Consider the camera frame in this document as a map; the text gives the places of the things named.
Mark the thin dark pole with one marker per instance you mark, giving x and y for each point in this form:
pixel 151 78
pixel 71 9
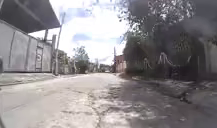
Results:
pixel 114 59

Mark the red brick building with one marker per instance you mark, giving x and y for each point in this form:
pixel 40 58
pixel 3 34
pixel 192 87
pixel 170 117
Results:
pixel 120 63

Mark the green tree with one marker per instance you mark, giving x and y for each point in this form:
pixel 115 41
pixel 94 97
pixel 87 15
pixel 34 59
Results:
pixel 81 60

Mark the grey cracked concrete road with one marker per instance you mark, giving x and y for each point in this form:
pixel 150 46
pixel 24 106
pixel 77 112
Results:
pixel 79 103

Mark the grey utility pole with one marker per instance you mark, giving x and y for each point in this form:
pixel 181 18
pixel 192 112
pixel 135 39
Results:
pixel 58 43

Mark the large dark tree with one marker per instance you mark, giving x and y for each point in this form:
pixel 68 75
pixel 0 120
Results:
pixel 156 30

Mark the dark metal gate fence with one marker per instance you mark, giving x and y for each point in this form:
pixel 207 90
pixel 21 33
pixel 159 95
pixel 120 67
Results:
pixel 169 58

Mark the dirt verge with rubble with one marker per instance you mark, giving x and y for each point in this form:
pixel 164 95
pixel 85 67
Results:
pixel 182 88

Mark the grey building with overhanging roof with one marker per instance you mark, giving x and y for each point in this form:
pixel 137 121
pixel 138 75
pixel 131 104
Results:
pixel 19 50

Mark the raised concrete pavement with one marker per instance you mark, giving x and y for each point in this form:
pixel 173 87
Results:
pixel 19 78

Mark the pale concrete wall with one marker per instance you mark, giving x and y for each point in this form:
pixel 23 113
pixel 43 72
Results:
pixel 212 58

